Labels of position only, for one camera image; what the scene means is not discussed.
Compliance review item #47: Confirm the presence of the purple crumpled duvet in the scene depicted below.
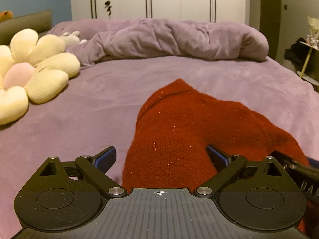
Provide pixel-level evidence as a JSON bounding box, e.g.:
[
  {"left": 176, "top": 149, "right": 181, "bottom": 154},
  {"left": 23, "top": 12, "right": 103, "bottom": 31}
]
[{"left": 48, "top": 18, "right": 269, "bottom": 67}]

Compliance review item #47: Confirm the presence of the grey bed headboard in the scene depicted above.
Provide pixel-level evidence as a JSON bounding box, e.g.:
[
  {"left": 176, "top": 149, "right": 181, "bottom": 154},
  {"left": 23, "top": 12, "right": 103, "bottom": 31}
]
[{"left": 0, "top": 10, "right": 52, "bottom": 45}]

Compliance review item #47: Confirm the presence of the black cloth on table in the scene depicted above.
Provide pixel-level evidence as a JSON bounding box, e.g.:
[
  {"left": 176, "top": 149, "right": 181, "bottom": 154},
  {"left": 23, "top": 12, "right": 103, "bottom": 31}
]
[{"left": 284, "top": 37, "right": 309, "bottom": 71}]

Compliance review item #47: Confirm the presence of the yellow legged side table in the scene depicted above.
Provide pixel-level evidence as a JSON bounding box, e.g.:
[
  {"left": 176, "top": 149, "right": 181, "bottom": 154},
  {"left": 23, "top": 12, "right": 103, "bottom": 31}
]
[{"left": 296, "top": 41, "right": 319, "bottom": 87}]

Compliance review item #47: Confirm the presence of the cream flower shaped pillow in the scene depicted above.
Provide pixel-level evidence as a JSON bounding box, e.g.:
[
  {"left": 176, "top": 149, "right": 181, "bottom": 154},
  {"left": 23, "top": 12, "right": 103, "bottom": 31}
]
[{"left": 1, "top": 29, "right": 81, "bottom": 125}]

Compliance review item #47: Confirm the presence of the red knit cardigan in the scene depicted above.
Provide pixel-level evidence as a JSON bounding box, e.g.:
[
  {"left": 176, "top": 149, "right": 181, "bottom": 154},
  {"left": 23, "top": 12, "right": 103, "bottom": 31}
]
[{"left": 122, "top": 79, "right": 308, "bottom": 190}]

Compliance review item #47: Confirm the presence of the white wardrobe with handles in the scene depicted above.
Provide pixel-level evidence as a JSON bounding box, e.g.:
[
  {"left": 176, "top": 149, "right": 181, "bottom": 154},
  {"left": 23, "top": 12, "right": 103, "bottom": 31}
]
[{"left": 71, "top": 0, "right": 250, "bottom": 24}]

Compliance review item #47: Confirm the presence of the dark wooden door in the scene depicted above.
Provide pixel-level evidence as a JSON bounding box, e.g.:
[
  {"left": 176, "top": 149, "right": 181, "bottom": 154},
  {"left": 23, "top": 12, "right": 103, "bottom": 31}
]
[{"left": 260, "top": 0, "right": 281, "bottom": 60}]

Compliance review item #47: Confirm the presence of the purple bed sheet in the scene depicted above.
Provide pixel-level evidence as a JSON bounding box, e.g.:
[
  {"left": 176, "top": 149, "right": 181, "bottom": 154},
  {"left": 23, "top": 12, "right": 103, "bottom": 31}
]
[{"left": 1, "top": 56, "right": 318, "bottom": 238}]

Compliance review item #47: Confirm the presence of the wrapped flower bouquet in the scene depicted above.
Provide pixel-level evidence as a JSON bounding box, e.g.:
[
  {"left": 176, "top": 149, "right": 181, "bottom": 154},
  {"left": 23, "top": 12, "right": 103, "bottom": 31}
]
[{"left": 306, "top": 16, "right": 319, "bottom": 49}]

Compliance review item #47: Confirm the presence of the small white plush toy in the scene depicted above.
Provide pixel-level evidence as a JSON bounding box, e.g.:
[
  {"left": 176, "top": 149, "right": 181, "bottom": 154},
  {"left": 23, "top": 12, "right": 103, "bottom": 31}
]
[{"left": 60, "top": 31, "right": 87, "bottom": 47}]

